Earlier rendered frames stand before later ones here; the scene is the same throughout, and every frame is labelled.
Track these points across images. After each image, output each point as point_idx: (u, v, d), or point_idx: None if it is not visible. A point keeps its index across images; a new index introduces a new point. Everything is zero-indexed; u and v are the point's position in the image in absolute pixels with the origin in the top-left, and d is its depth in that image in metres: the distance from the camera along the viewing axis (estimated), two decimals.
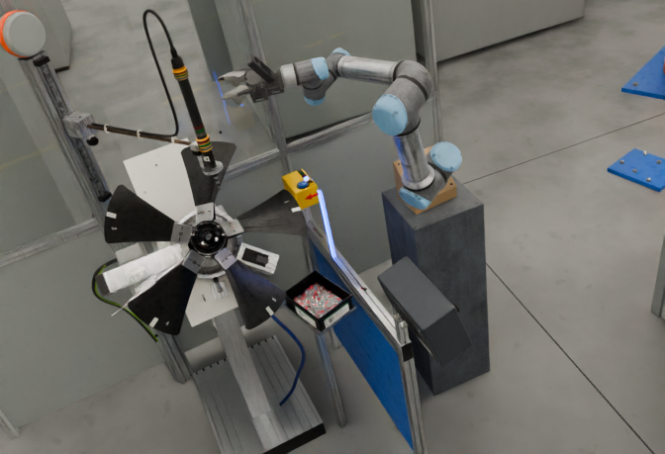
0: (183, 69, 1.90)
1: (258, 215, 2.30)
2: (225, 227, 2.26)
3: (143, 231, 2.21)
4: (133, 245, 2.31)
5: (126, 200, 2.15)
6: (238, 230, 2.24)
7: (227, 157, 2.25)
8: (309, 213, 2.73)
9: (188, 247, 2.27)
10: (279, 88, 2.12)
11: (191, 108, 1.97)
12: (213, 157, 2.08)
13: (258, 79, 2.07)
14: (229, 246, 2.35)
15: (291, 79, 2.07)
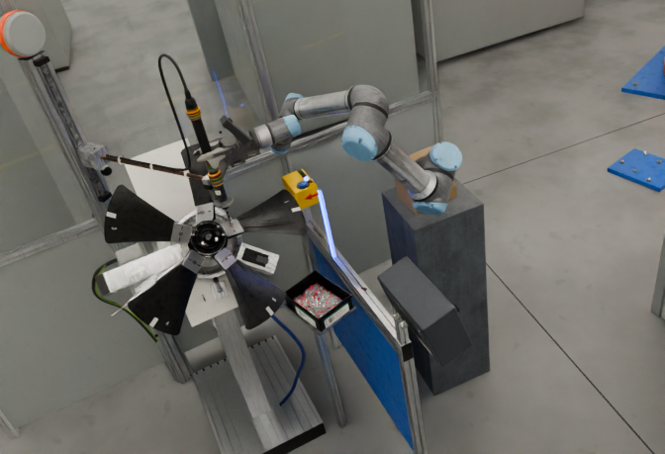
0: (196, 110, 1.97)
1: (258, 215, 2.30)
2: (225, 227, 2.26)
3: (143, 231, 2.21)
4: (133, 245, 2.31)
5: (126, 200, 2.15)
6: (238, 230, 2.24)
7: None
8: (309, 213, 2.73)
9: (188, 247, 2.27)
10: (255, 149, 2.13)
11: (204, 145, 2.04)
12: (224, 191, 2.16)
13: (235, 141, 2.08)
14: (229, 246, 2.35)
15: (266, 136, 2.11)
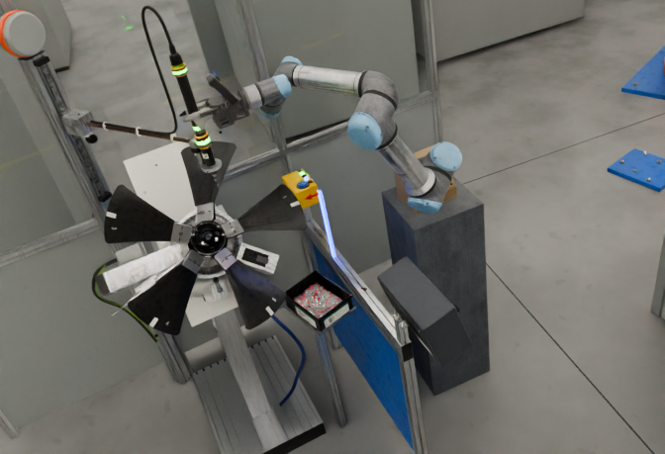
0: (182, 66, 1.89)
1: (257, 213, 2.29)
2: (225, 228, 2.27)
3: (143, 231, 2.21)
4: (133, 245, 2.31)
5: (126, 200, 2.15)
6: (238, 231, 2.24)
7: (227, 157, 2.25)
8: (309, 213, 2.73)
9: (188, 247, 2.27)
10: (243, 111, 2.05)
11: (190, 105, 1.96)
12: (212, 154, 2.08)
13: (222, 101, 2.00)
14: (229, 246, 2.35)
15: (255, 96, 2.02)
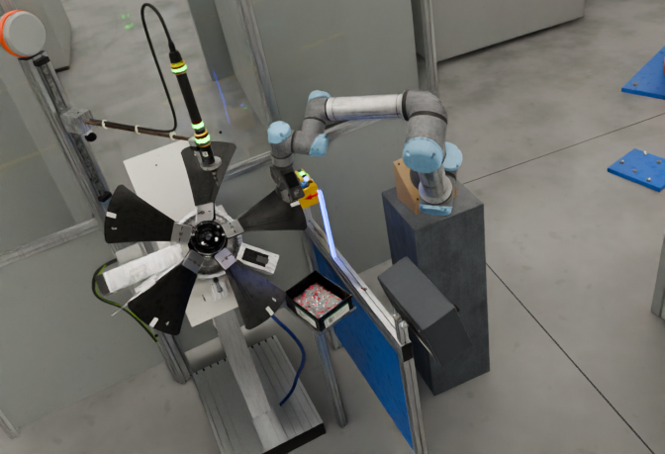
0: (181, 63, 1.88)
1: (257, 213, 2.29)
2: (225, 228, 2.27)
3: (143, 231, 2.21)
4: (133, 245, 2.31)
5: (126, 200, 2.15)
6: (238, 231, 2.24)
7: (227, 157, 2.25)
8: (309, 213, 2.73)
9: (188, 247, 2.27)
10: None
11: (190, 103, 1.95)
12: (212, 152, 2.07)
13: None
14: (229, 246, 2.35)
15: (293, 153, 2.12)
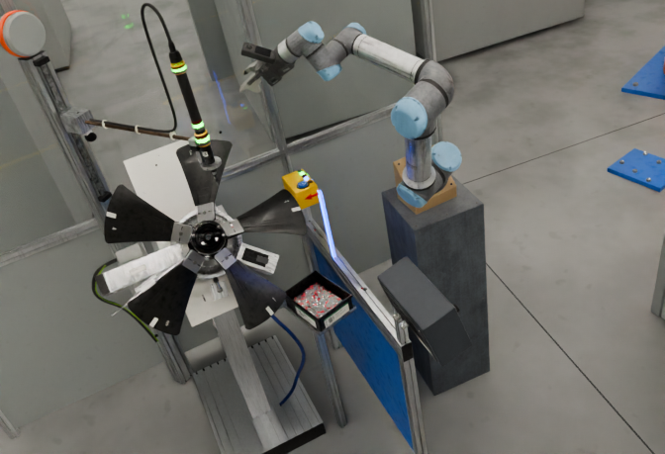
0: (181, 63, 1.88)
1: (248, 278, 2.25)
2: (223, 251, 2.25)
3: (196, 179, 2.27)
4: (133, 245, 2.31)
5: (219, 152, 2.24)
6: (223, 265, 2.21)
7: (291, 229, 2.26)
8: (309, 213, 2.73)
9: (194, 225, 2.29)
10: (286, 65, 2.13)
11: (190, 103, 1.95)
12: (212, 152, 2.07)
13: (262, 63, 2.14)
14: (229, 246, 2.35)
15: (285, 53, 2.08)
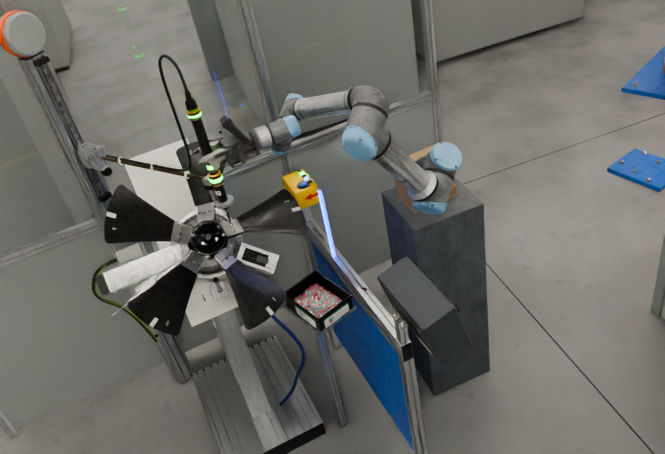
0: (197, 111, 1.98)
1: (248, 278, 2.25)
2: (223, 251, 2.25)
3: (196, 179, 2.27)
4: (133, 245, 2.31)
5: None
6: (223, 265, 2.21)
7: (291, 229, 2.26)
8: (309, 213, 2.73)
9: (194, 225, 2.29)
10: (255, 150, 2.13)
11: (204, 146, 2.05)
12: (225, 191, 2.16)
13: (235, 141, 2.08)
14: (229, 246, 2.35)
15: (266, 136, 2.11)
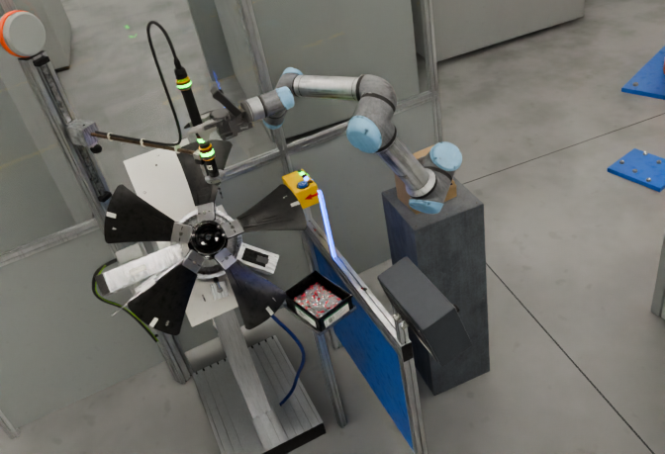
0: (186, 80, 1.91)
1: (248, 278, 2.25)
2: (223, 251, 2.25)
3: (196, 179, 2.27)
4: (133, 245, 2.31)
5: (219, 152, 2.24)
6: (223, 265, 2.21)
7: (291, 226, 2.25)
8: (309, 213, 2.73)
9: (194, 225, 2.29)
10: (247, 123, 2.07)
11: (194, 118, 1.98)
12: (216, 165, 2.10)
13: (226, 113, 2.02)
14: (229, 246, 2.35)
15: (258, 109, 2.04)
